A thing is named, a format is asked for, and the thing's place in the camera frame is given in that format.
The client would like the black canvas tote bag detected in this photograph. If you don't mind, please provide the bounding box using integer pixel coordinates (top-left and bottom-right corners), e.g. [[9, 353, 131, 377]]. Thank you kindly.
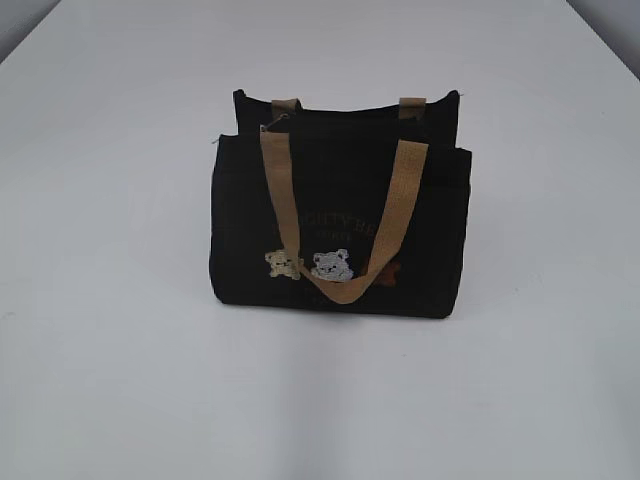
[[209, 90, 472, 319]]

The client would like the tan front bag strap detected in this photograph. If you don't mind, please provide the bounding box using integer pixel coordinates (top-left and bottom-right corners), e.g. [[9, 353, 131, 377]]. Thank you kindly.
[[258, 123, 430, 305]]

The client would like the tan bag strap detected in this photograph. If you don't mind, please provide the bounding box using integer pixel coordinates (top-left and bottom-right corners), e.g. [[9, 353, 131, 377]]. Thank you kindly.
[[270, 95, 427, 121], [258, 123, 430, 305]]

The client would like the tan rear bag strap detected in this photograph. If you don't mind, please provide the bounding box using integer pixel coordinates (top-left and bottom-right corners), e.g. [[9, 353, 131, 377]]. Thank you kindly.
[[270, 95, 427, 121]]

